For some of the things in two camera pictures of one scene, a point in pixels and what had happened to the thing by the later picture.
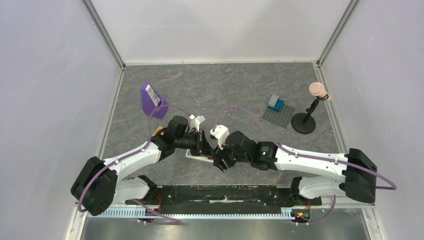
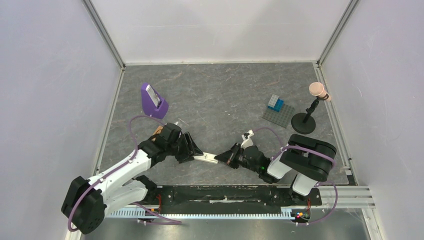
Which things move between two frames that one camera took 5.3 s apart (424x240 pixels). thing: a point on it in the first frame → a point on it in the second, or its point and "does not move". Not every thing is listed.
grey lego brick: x=273 y=101 does not move
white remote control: x=204 y=158 does not move
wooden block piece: x=159 y=128 does not move
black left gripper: x=203 y=147 → x=190 y=149
